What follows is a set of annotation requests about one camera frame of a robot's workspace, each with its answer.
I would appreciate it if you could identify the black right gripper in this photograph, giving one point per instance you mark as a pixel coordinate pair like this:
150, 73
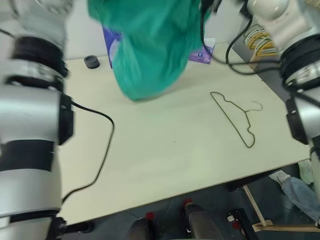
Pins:
209, 7

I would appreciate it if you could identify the green shorts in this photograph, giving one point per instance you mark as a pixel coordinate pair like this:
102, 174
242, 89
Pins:
150, 50

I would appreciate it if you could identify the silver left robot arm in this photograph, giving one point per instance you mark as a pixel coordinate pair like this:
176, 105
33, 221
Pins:
27, 120

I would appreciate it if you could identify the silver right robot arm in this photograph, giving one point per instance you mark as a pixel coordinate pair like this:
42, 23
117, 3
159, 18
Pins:
287, 27

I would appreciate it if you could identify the purple tissue box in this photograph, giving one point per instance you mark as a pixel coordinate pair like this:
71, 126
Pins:
202, 54

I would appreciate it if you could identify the purple and white package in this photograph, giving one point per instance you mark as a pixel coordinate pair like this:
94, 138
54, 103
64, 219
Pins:
109, 47

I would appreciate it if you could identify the small black round cup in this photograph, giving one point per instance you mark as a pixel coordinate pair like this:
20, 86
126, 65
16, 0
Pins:
91, 62

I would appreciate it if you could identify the person's white shoe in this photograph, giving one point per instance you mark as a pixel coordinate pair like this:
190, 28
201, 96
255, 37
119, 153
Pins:
279, 177

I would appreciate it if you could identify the pale green cloth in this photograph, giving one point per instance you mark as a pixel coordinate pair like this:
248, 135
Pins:
307, 171

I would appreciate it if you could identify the person's blue jeans leg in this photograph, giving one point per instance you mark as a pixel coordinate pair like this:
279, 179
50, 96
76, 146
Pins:
302, 197

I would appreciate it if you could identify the wooden rack stand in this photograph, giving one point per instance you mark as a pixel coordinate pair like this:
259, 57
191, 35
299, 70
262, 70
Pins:
260, 218

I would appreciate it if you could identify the dark rounded shape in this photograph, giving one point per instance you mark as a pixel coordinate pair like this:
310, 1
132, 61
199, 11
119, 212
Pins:
141, 230
201, 225

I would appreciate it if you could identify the black clamp under table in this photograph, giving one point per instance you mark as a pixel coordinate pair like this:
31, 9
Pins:
75, 227

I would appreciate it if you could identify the black metal frame bracket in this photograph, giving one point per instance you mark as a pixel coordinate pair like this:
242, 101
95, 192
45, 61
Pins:
243, 223

